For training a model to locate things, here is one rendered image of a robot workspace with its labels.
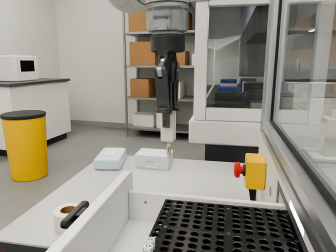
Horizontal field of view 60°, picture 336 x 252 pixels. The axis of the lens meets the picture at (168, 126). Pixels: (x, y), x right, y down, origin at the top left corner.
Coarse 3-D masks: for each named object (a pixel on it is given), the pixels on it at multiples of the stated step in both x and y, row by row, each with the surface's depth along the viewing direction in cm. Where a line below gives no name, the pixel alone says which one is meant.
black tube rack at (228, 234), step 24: (192, 216) 46; (216, 216) 46; (240, 216) 46; (264, 216) 46; (288, 216) 46; (168, 240) 40; (192, 240) 41; (216, 240) 40; (240, 240) 40; (264, 240) 41; (288, 240) 40
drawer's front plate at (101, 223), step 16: (128, 176) 57; (112, 192) 49; (96, 208) 43; (112, 208) 49; (128, 208) 58; (80, 224) 39; (96, 224) 43; (112, 224) 49; (64, 240) 36; (80, 240) 38; (96, 240) 43; (112, 240) 50
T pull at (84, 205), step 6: (78, 204) 48; (84, 204) 48; (72, 210) 46; (78, 210) 46; (84, 210) 46; (66, 216) 44; (72, 216) 44; (78, 216) 45; (60, 222) 43; (66, 222) 43; (72, 222) 44; (66, 228) 43
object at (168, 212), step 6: (168, 204) 51; (162, 210) 48; (168, 210) 49; (162, 216) 47; (168, 216) 46; (156, 222) 45; (162, 222) 45; (156, 228) 43; (162, 228) 43; (150, 234) 42; (156, 234) 42; (156, 240) 41; (156, 246) 39
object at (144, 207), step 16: (128, 192) 57; (144, 192) 56; (160, 192) 56; (144, 208) 57; (160, 208) 56; (272, 208) 52; (128, 224) 56; (144, 224) 56; (160, 224) 56; (128, 240) 51; (144, 240) 51
